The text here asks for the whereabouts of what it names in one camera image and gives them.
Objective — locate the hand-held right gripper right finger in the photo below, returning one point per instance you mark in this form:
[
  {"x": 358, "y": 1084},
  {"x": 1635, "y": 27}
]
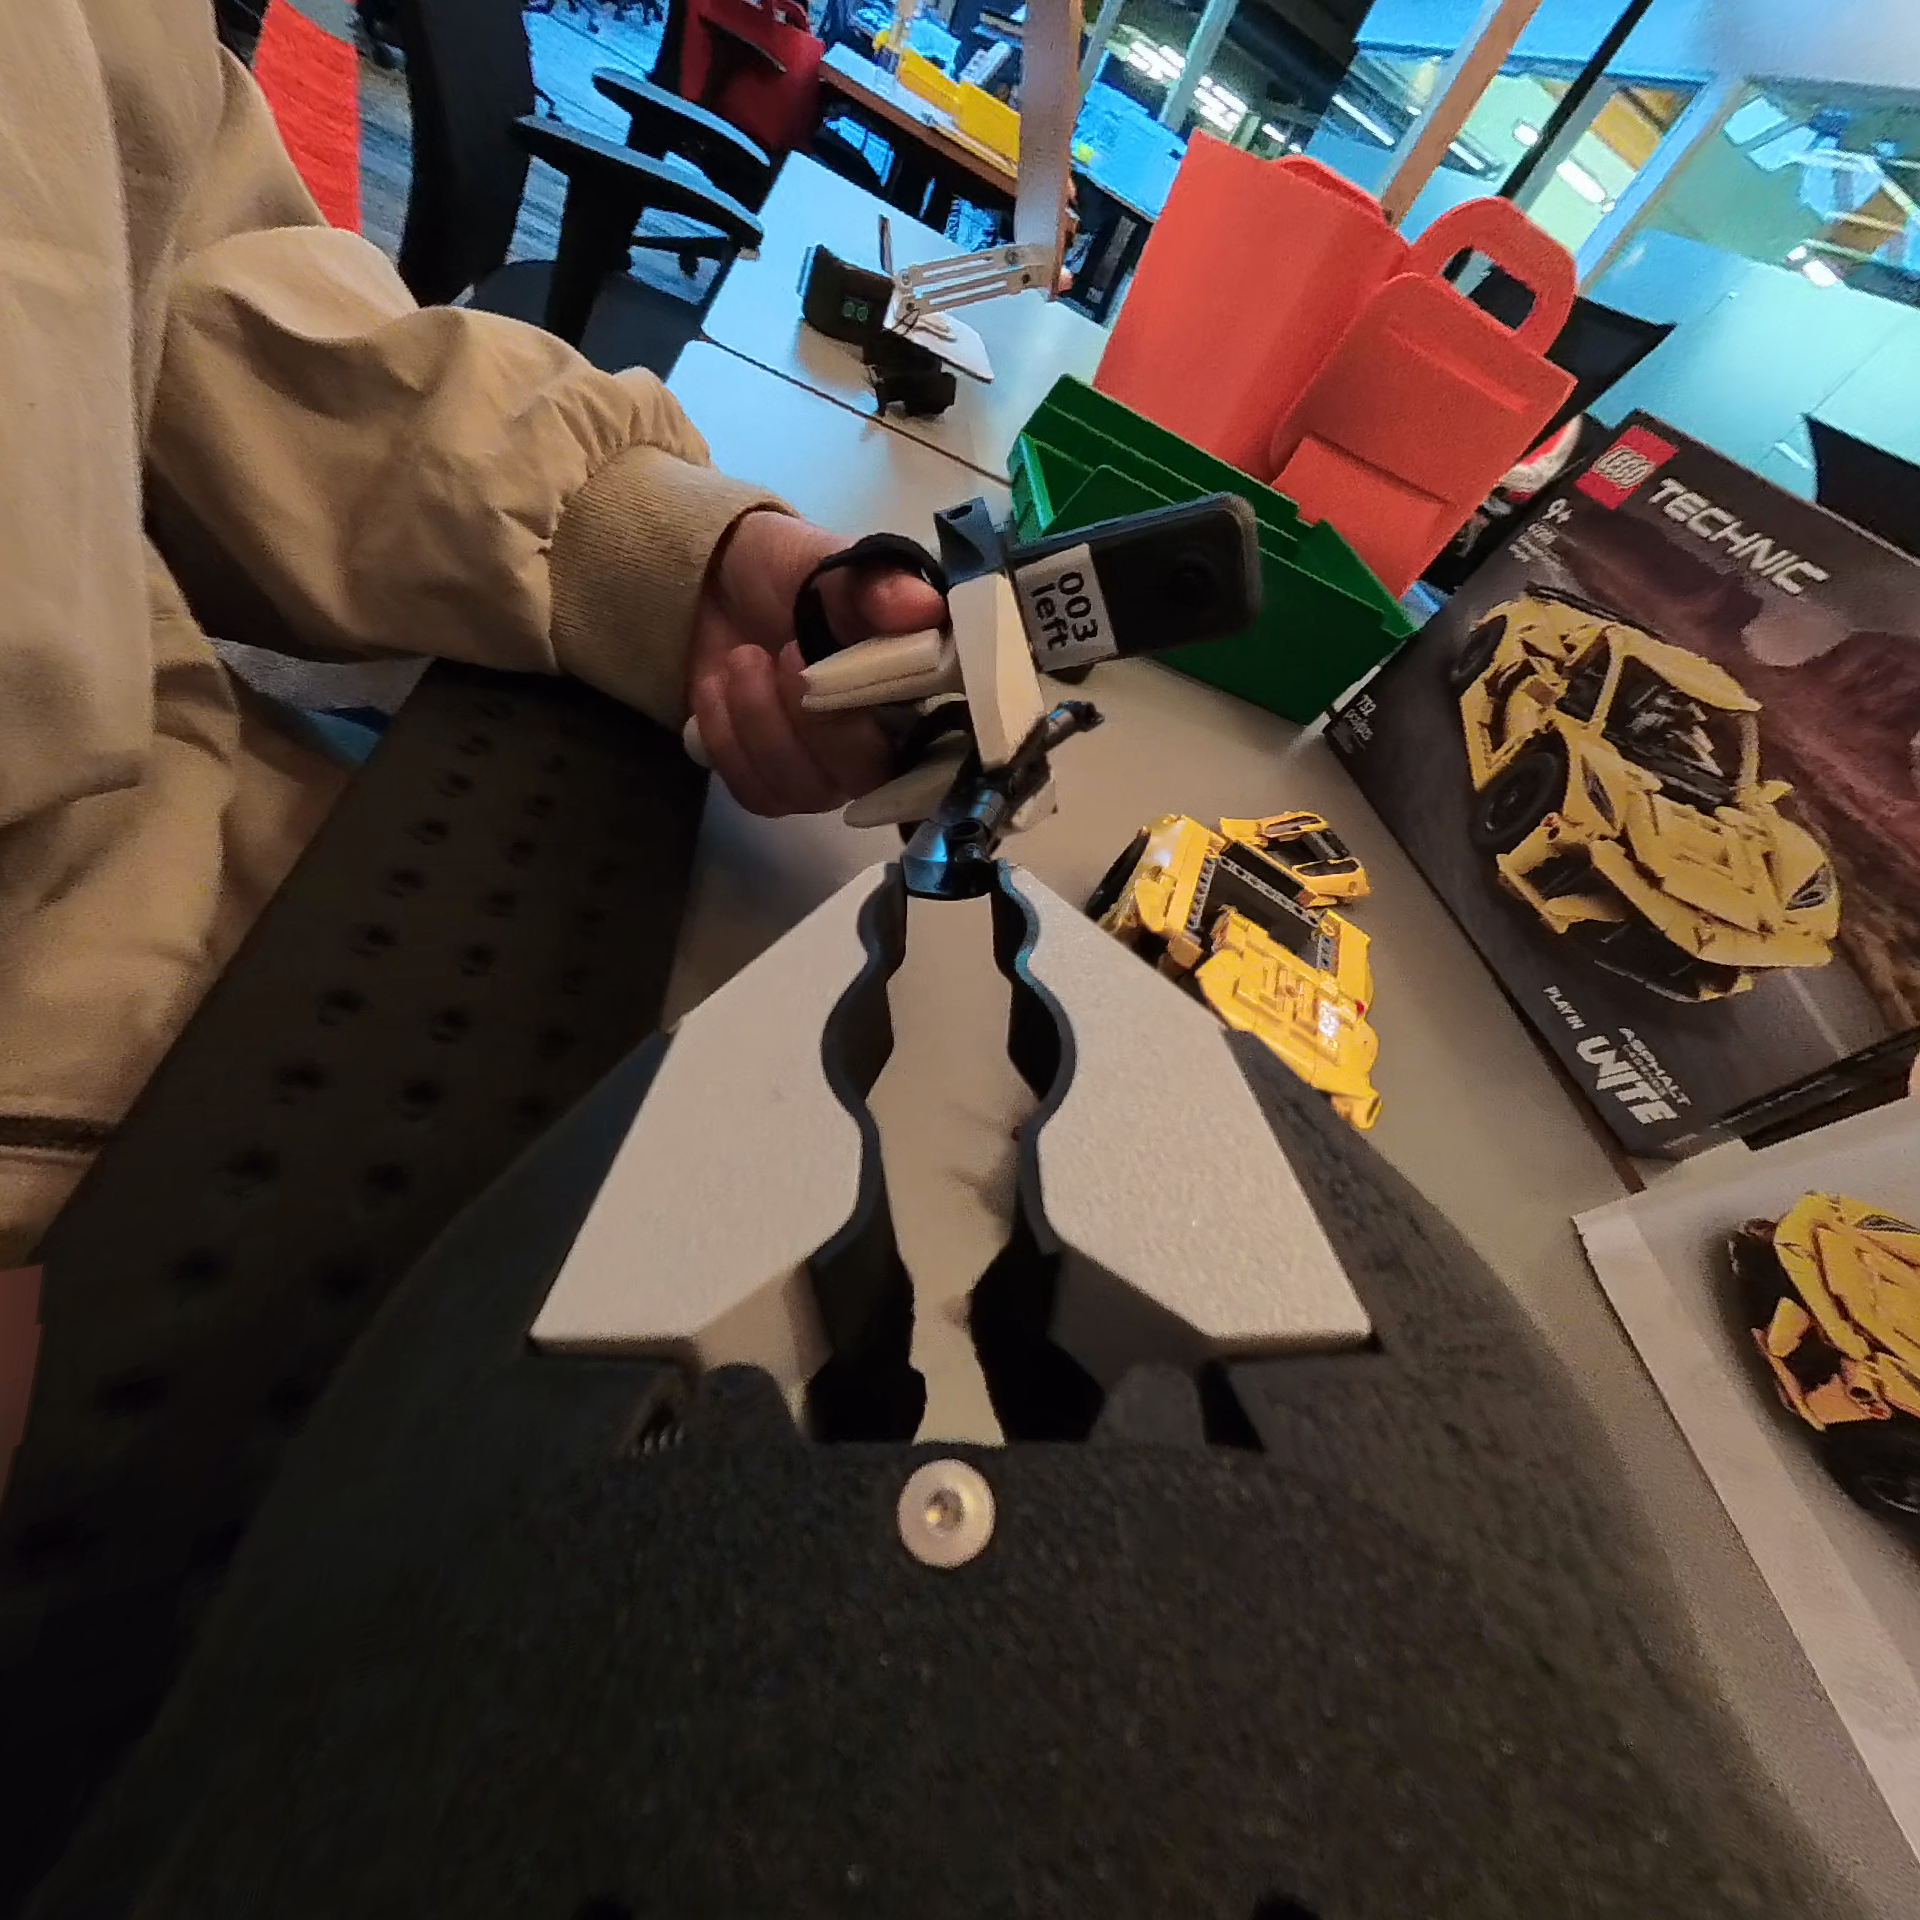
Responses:
[{"x": 1186, "y": 1200}]

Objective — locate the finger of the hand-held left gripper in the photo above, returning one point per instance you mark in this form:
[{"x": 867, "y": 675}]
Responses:
[
  {"x": 1027, "y": 804},
  {"x": 997, "y": 675}
]

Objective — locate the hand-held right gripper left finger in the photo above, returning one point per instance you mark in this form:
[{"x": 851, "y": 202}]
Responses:
[{"x": 722, "y": 1170}]

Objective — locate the small dark brick assembly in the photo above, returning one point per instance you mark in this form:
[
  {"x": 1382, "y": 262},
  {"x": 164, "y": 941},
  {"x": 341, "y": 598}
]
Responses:
[{"x": 962, "y": 838}]

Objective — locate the person's left forearm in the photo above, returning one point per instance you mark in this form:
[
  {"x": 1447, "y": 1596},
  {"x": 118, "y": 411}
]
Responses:
[{"x": 494, "y": 493}]

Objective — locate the grey desk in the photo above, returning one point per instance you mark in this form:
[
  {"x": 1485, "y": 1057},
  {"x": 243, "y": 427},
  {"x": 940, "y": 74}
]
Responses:
[{"x": 1470, "y": 1140}]

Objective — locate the white articulated desk lamp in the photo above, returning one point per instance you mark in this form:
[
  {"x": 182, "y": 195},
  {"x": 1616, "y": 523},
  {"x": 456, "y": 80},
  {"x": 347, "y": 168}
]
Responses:
[{"x": 974, "y": 276}]

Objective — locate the person's left hand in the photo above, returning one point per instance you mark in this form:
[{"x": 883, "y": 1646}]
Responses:
[{"x": 765, "y": 721}]

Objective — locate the green plastic bin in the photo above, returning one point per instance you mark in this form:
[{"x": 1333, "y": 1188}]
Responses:
[{"x": 1320, "y": 629}]

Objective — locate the yellow toy brick car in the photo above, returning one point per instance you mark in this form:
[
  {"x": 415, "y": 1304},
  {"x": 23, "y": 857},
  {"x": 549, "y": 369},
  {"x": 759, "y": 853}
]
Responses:
[{"x": 1276, "y": 974}]

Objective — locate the red felt bag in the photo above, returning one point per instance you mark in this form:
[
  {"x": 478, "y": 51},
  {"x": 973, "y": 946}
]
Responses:
[{"x": 1244, "y": 329}]

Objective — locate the small black display device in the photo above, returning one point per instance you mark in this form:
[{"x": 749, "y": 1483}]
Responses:
[{"x": 850, "y": 307}]

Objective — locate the black perforated panel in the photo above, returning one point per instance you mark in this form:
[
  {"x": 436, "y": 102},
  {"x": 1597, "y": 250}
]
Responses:
[{"x": 375, "y": 930}]

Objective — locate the printed instruction booklet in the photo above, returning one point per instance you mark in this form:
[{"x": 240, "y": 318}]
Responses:
[{"x": 1680, "y": 1318}]

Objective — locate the yellow storage bin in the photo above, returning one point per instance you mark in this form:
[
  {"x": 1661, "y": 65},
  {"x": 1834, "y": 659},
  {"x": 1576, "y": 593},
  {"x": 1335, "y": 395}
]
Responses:
[{"x": 962, "y": 98}]

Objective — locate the black toy set box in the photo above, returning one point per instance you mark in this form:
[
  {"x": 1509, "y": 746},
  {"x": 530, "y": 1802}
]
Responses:
[{"x": 1651, "y": 930}]

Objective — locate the red chair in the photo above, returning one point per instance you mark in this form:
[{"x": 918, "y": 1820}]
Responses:
[{"x": 750, "y": 75}]

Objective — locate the black office chair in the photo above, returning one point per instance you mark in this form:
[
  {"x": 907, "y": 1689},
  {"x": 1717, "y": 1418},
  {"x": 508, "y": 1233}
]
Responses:
[{"x": 466, "y": 148}]

